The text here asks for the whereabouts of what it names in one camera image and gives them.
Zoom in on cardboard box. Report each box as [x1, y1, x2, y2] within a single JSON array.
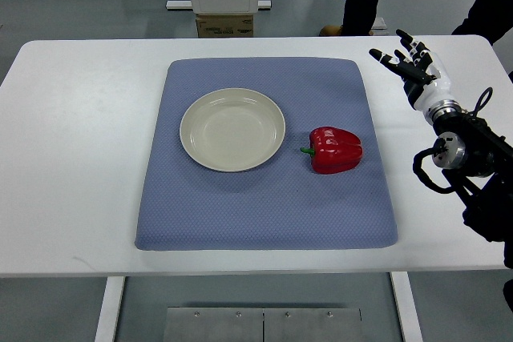
[[196, 14, 254, 38]]

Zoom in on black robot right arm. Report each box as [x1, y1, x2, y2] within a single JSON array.
[[413, 87, 512, 268]]

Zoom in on cream round plate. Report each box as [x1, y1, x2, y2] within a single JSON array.
[[180, 88, 286, 172]]

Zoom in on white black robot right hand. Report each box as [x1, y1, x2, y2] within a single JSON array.
[[369, 30, 452, 115]]

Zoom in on right white table leg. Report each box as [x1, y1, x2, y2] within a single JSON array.
[[390, 272, 423, 342]]

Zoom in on left white table leg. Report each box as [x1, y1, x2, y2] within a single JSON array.
[[94, 276, 125, 342]]

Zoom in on blue quilted mat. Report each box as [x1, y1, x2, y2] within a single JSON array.
[[135, 57, 398, 251]]

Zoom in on metal floor plate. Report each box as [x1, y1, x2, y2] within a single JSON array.
[[164, 307, 365, 341]]

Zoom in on white table leg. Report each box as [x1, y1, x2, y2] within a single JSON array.
[[390, 272, 423, 342], [94, 276, 125, 342]]

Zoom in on red bell pepper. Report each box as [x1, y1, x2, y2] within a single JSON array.
[[300, 127, 363, 175]]

